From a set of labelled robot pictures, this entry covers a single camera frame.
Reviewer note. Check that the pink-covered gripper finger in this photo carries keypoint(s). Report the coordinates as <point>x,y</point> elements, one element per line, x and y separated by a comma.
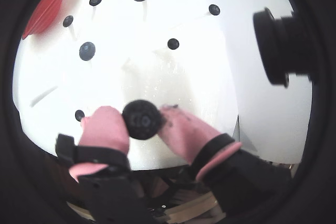
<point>105,129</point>
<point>189,134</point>

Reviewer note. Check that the red collapsible cup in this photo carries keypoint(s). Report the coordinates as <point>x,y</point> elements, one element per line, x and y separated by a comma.
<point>44,11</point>

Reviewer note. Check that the white foam base sheet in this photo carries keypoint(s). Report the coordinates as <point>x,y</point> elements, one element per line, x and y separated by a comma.
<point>183,82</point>

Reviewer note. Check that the white pipe cleaner stem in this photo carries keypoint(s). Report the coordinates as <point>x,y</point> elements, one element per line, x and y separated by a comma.
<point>144,11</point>
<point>43,96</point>
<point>90,64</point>
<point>73,32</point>
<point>203,15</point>
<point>93,11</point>

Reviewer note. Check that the black fisheye camera module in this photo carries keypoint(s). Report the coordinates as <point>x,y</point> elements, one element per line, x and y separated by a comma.
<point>273,48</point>

